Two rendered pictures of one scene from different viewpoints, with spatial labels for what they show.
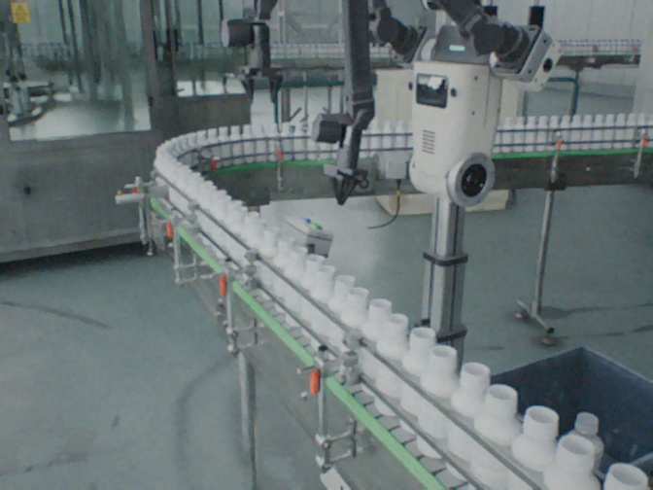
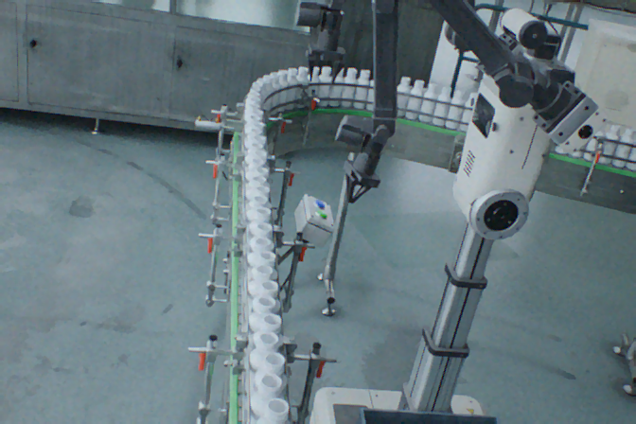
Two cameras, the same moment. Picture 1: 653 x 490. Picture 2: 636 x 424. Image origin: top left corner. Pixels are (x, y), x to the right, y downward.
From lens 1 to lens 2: 0.62 m
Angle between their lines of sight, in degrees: 18
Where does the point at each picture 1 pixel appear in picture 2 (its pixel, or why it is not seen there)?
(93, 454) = (136, 330)
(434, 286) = (444, 300)
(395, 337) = (261, 353)
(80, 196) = (224, 81)
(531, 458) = not seen: outside the picture
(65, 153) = (221, 36)
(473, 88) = (516, 129)
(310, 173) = (415, 135)
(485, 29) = (512, 85)
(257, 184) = not seen: hidden behind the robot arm
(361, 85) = (383, 103)
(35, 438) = (99, 299)
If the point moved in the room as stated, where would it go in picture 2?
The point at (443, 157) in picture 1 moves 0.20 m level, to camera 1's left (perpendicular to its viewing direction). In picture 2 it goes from (474, 184) to (403, 162)
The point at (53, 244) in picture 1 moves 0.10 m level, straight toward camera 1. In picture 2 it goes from (190, 120) to (188, 125)
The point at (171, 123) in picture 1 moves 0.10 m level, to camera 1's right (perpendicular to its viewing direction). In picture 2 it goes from (353, 20) to (363, 22)
